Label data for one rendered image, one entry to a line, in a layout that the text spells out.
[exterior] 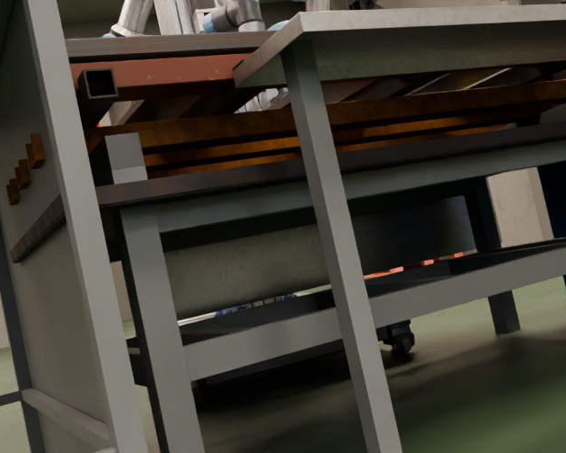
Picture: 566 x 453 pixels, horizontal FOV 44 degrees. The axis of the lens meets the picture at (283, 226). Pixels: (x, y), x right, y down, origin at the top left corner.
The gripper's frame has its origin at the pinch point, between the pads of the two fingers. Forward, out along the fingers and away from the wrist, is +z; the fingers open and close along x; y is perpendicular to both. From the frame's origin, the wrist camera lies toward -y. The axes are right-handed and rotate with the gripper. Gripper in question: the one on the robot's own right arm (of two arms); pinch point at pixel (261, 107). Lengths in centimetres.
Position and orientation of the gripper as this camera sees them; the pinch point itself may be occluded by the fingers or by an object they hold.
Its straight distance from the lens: 208.4
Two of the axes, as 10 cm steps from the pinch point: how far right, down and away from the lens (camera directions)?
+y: 8.7, -1.6, 4.6
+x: -4.4, 1.4, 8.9
